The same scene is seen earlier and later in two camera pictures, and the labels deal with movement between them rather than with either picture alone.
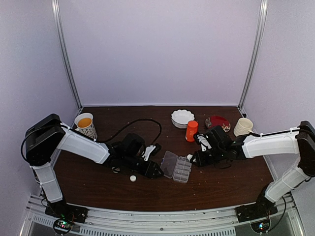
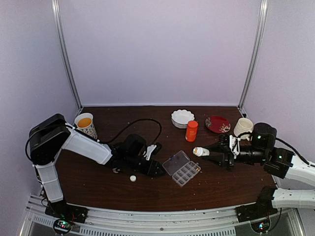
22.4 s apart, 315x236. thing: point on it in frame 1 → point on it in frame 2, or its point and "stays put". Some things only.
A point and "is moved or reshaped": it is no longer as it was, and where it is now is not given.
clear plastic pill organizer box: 177,168 is moved or reshaped
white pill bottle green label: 189,156 is moved or reshaped
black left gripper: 152,167 stays put
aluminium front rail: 286,221 stays put
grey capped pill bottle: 117,169 stays put
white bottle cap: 133,178 stays put
